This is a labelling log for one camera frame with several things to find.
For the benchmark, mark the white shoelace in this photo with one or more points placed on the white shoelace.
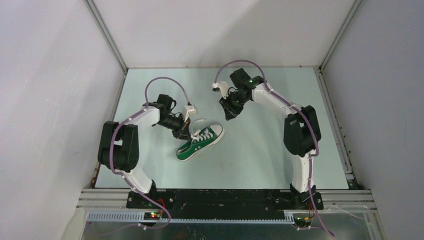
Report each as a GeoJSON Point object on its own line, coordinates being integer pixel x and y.
{"type": "Point", "coordinates": [195, 132]}

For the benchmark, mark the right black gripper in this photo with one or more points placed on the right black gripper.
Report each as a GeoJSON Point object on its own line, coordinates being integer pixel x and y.
{"type": "Point", "coordinates": [230, 112]}

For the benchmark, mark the grey slotted cable duct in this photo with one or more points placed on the grey slotted cable duct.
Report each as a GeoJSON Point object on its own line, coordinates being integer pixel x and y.
{"type": "Point", "coordinates": [141, 217]}

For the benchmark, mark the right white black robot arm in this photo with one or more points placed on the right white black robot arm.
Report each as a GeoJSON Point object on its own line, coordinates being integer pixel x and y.
{"type": "Point", "coordinates": [301, 130]}

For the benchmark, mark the left controller board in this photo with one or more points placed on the left controller board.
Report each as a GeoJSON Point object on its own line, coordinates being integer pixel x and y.
{"type": "Point", "coordinates": [152, 216]}

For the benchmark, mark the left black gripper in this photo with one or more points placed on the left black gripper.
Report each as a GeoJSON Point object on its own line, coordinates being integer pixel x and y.
{"type": "Point", "coordinates": [184, 134]}

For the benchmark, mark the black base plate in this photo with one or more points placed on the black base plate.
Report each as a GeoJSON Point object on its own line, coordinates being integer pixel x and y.
{"type": "Point", "coordinates": [227, 204]}

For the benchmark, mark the controller board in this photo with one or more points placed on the controller board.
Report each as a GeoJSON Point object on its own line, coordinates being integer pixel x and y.
{"type": "Point", "coordinates": [303, 222]}
{"type": "Point", "coordinates": [152, 216]}

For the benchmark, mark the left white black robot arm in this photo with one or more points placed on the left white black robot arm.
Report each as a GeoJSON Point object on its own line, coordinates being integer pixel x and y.
{"type": "Point", "coordinates": [119, 148]}

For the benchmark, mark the right controller board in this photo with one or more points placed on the right controller board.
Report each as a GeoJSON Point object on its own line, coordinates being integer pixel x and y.
{"type": "Point", "coordinates": [303, 222]}

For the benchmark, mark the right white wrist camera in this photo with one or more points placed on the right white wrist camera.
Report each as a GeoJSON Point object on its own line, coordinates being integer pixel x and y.
{"type": "Point", "coordinates": [222, 87]}

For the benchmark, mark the green canvas sneaker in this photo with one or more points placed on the green canvas sneaker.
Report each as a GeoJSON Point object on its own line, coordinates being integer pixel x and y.
{"type": "Point", "coordinates": [211, 135]}

